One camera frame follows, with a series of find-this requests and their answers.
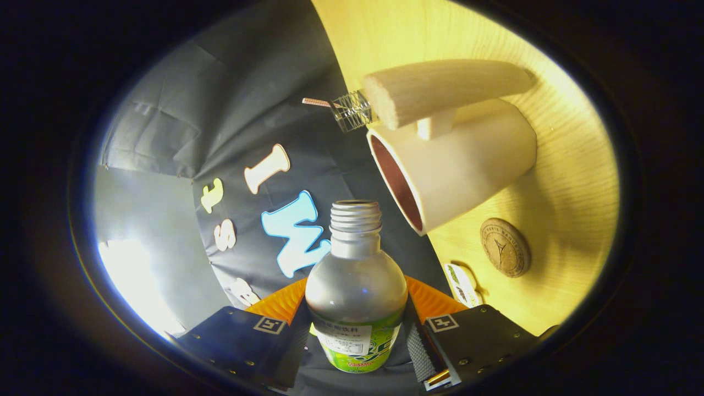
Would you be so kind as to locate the round cork coaster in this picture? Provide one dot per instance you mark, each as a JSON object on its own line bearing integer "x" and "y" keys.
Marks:
{"x": 505, "y": 247}

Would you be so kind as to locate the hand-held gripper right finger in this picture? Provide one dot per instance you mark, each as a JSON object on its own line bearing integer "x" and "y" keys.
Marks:
{"x": 419, "y": 352}

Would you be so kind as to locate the clear glass straw holder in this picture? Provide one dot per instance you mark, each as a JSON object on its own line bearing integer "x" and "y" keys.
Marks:
{"x": 353, "y": 113}

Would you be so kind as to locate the striped straw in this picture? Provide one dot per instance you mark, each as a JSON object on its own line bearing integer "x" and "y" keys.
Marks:
{"x": 316, "y": 102}

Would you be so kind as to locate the wooden table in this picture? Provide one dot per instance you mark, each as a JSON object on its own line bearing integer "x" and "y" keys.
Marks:
{"x": 566, "y": 209}

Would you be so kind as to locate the white divided plate with beans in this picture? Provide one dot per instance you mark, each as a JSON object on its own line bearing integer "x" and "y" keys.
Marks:
{"x": 465, "y": 286}

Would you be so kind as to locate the silver bottle with green label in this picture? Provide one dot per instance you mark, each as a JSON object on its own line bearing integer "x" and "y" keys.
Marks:
{"x": 356, "y": 291}

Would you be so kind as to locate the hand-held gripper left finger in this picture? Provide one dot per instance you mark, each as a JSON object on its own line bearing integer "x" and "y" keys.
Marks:
{"x": 231, "y": 341}

